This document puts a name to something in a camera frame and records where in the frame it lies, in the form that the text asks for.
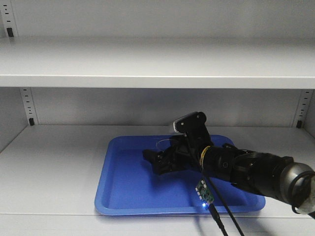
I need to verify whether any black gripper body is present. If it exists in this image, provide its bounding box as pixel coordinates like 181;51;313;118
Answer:
159;135;213;172

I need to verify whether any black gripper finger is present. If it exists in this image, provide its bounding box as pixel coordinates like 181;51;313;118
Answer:
152;163;176;176
142;149;163;164

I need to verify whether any clear glass beaker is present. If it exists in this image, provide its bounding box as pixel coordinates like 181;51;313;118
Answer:
156;138;179;152

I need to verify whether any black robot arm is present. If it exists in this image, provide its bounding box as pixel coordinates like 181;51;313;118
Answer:
143;133;315;217

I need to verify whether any upper white cabinet shelf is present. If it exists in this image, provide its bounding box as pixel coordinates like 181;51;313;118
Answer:
0;37;315;89

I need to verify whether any blue plastic tray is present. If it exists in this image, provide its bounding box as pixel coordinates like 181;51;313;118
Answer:
94;134;266;216

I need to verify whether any green circuit board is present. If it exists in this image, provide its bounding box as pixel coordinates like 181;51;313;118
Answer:
195;179;214;207

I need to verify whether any black cable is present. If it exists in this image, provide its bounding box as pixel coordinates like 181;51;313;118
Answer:
187;137;247;236

